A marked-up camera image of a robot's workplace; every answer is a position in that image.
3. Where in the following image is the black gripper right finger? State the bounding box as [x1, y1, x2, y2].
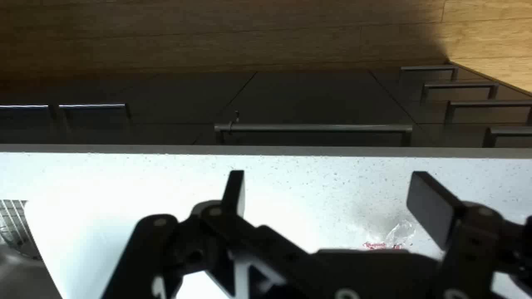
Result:
[405, 171, 532, 299]

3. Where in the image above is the grey kitchen sink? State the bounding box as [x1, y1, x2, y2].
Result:
[0, 198, 62, 299]

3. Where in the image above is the dark kitchen cabinet with countertop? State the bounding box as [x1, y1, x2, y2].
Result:
[0, 63, 532, 160]

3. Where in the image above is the clear plastic wrapper red print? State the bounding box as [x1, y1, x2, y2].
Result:
[358, 218, 416, 254]

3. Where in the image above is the silver bar cabinet handle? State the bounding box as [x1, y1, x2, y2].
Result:
[398, 63, 460, 82]
[56, 102, 132, 122]
[420, 82, 498, 102]
[0, 102, 52, 122]
[443, 100, 532, 125]
[481, 127, 532, 148]

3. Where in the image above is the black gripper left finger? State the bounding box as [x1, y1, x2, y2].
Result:
[101, 168, 317, 299]

